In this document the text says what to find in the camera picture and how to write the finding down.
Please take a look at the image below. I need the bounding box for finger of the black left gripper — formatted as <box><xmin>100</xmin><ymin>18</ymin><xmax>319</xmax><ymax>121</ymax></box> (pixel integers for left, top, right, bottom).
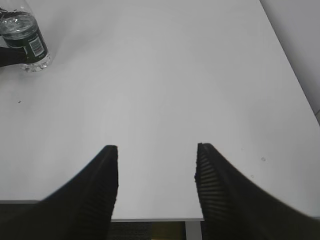
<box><xmin>0</xmin><ymin>47</ymin><xmax>28</xmax><ymax>67</ymax></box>

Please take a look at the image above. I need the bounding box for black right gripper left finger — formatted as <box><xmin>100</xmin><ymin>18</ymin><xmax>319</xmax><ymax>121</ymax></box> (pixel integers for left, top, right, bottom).
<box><xmin>0</xmin><ymin>145</ymin><xmax>118</xmax><ymax>240</ymax></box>

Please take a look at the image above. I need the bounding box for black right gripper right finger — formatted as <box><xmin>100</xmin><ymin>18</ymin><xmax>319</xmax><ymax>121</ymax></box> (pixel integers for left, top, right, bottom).
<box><xmin>194</xmin><ymin>143</ymin><xmax>320</xmax><ymax>240</ymax></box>

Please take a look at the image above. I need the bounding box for clear green-label water bottle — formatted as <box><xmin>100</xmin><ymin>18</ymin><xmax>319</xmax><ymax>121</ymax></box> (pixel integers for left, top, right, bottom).
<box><xmin>0</xmin><ymin>0</ymin><xmax>51</xmax><ymax>72</ymax></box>

